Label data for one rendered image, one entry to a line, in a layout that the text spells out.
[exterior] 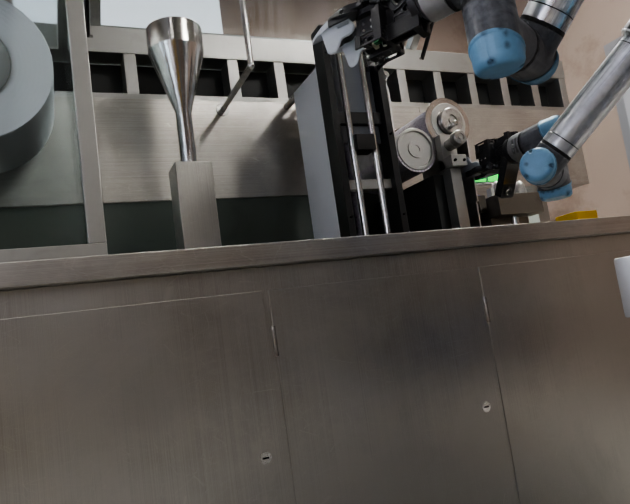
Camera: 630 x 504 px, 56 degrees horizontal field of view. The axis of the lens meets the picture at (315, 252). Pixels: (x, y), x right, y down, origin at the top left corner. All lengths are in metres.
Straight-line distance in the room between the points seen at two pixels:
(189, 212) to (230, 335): 0.45
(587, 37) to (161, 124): 3.13
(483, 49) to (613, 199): 3.25
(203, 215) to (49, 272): 0.52
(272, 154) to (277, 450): 1.00
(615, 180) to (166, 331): 3.40
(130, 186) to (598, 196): 3.14
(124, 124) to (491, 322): 1.10
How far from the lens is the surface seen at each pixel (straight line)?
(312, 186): 1.70
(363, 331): 1.18
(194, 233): 1.43
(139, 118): 1.78
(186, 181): 1.46
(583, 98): 1.40
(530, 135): 1.54
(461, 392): 1.30
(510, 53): 0.90
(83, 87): 1.18
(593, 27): 4.31
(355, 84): 1.52
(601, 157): 4.16
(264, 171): 1.81
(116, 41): 1.87
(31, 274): 1.02
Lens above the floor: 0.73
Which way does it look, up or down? 7 degrees up
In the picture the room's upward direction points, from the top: 8 degrees counter-clockwise
